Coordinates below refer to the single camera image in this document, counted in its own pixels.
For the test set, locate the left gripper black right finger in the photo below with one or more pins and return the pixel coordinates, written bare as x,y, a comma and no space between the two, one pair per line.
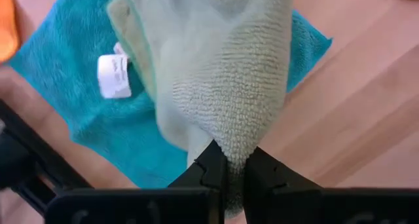
294,204

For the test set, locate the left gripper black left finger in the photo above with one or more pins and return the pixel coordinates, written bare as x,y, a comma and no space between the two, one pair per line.
190,201

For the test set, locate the sage green microfiber towel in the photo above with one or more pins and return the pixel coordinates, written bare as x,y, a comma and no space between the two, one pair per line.
222,70

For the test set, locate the teal microfiber towel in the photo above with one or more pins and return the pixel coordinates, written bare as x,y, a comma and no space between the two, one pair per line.
65,53

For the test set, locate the orange microfiber towel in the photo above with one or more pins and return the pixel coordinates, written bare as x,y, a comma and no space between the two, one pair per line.
6,27

